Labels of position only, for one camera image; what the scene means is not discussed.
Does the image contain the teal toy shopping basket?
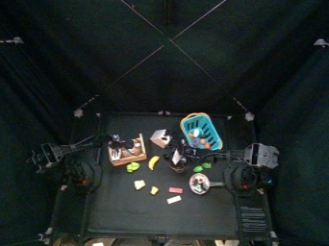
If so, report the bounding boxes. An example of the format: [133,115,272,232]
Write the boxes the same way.
[180,111,224,152]

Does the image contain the wooden toy tray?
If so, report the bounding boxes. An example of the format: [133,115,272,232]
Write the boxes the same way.
[107,133,149,167]

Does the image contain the small wooden white box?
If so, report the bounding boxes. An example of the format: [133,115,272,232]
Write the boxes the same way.
[149,129,173,149]

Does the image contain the yellow toy banana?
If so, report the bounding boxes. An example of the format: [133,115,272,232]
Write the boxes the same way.
[149,156,161,171]

